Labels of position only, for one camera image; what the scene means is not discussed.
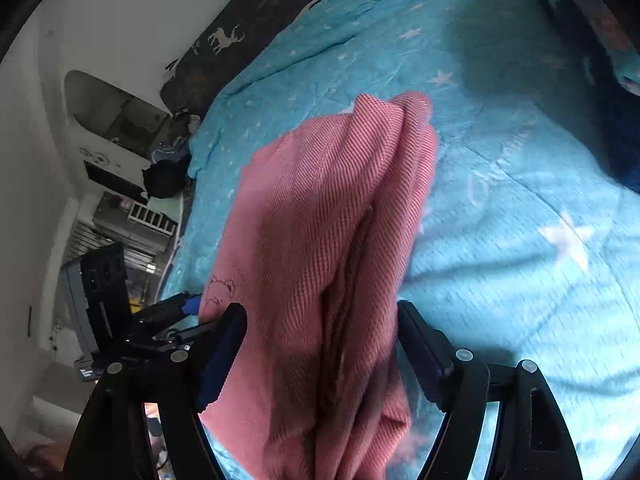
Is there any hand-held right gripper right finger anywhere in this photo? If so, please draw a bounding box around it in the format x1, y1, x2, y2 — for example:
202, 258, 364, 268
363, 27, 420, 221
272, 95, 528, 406
397, 301, 583, 480

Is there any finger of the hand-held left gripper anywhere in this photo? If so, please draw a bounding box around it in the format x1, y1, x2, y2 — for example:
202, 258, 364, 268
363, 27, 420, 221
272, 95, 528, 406
152, 321, 223, 347
135, 292, 203, 323

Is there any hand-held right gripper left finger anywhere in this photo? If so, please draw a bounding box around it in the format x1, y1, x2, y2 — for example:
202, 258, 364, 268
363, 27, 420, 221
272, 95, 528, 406
62, 302, 248, 480

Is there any pink long-sleeved shirt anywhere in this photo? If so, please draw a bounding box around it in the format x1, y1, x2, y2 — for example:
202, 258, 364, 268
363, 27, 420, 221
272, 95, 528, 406
200, 91, 441, 480

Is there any white slatted rack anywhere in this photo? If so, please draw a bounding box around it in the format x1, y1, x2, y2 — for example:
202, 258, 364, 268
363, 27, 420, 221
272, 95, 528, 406
127, 202, 178, 236

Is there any turquoise star quilt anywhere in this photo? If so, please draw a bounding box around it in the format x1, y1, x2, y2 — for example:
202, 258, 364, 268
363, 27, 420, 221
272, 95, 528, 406
160, 0, 640, 480

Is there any black bag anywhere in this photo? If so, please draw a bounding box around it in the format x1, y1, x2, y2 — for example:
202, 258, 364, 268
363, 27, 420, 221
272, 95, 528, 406
142, 155, 193, 200

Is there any dark deer print bed sheet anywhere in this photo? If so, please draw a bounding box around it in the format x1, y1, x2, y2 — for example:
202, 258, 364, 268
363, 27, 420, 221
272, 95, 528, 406
160, 0, 391, 116

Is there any navy star fleece garment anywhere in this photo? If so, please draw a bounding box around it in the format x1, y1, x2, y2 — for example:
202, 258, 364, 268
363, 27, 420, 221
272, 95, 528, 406
585, 50, 640, 191

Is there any teal patterned folded garment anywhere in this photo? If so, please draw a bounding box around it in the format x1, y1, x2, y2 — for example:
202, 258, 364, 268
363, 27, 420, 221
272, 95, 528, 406
515, 0, 640, 93

